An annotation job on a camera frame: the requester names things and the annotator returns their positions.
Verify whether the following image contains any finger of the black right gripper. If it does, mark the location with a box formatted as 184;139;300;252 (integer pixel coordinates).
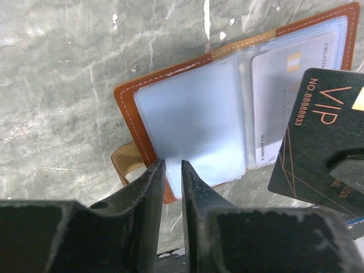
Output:
325;142;363;193

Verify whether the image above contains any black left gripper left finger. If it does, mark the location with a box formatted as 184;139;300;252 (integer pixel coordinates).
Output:
1;160;166;272

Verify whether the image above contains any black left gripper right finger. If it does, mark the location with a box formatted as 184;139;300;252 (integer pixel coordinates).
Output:
181;160;363;272

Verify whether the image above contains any black VIP card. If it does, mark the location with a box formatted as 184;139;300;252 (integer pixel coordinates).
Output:
268;68;363;217

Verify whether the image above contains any brown leather card holder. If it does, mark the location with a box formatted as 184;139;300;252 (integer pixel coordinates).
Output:
111;2;360;204

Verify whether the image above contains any white card in holder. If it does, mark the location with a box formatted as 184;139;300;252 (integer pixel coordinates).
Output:
251;30;341;166

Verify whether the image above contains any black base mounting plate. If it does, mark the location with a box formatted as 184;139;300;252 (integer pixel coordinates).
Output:
155;247;187;273

